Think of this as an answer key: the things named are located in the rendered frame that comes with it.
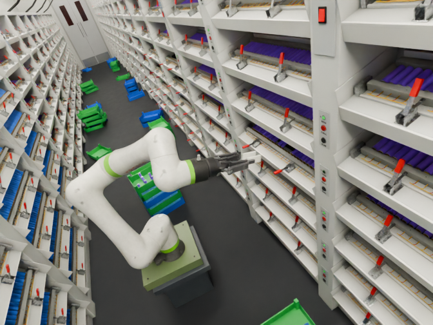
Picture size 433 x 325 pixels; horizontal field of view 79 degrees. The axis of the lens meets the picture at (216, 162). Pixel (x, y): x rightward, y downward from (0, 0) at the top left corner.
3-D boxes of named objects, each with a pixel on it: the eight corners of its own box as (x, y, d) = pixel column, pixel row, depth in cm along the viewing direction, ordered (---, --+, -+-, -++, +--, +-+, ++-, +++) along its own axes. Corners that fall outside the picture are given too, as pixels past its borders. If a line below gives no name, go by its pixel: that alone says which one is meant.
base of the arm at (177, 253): (142, 276, 138) (137, 269, 135) (140, 255, 151) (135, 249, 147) (187, 254, 142) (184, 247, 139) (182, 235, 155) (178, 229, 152)
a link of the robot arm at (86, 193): (133, 273, 128) (53, 193, 110) (153, 247, 139) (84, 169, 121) (147, 276, 120) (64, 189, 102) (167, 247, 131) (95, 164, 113)
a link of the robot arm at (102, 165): (102, 189, 125) (84, 169, 121) (120, 173, 134) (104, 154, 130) (119, 182, 113) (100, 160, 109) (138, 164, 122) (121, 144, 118)
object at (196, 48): (217, 69, 133) (203, 44, 125) (180, 55, 181) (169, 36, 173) (248, 46, 134) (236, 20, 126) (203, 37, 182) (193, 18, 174)
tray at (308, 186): (317, 202, 101) (312, 188, 95) (241, 142, 149) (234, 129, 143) (357, 170, 102) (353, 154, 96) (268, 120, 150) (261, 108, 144)
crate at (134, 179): (138, 195, 198) (134, 187, 193) (131, 183, 213) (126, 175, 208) (173, 175, 208) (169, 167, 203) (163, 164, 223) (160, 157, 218)
